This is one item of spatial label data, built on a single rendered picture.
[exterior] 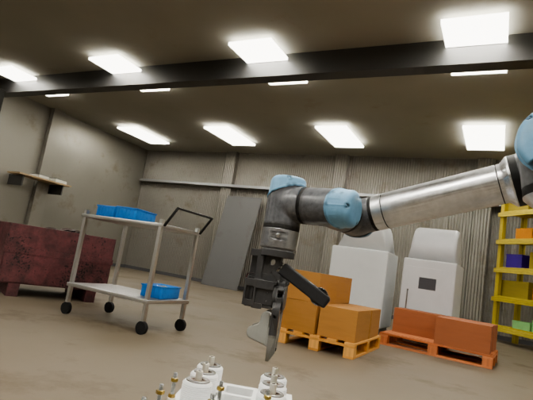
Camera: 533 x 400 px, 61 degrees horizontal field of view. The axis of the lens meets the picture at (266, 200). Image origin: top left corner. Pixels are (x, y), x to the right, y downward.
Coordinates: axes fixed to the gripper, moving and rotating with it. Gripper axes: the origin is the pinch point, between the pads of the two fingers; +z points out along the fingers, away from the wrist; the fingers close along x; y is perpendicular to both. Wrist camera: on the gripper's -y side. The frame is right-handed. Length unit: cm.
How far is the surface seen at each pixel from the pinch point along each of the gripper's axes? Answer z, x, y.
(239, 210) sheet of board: -139, -980, 211
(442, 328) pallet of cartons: 17, -410, -137
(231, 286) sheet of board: 38, -930, 188
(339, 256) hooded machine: -47, -556, -28
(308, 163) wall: -271, -949, 59
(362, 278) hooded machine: -22, -543, -62
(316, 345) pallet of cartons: 42, -311, -11
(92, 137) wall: -263, -935, 599
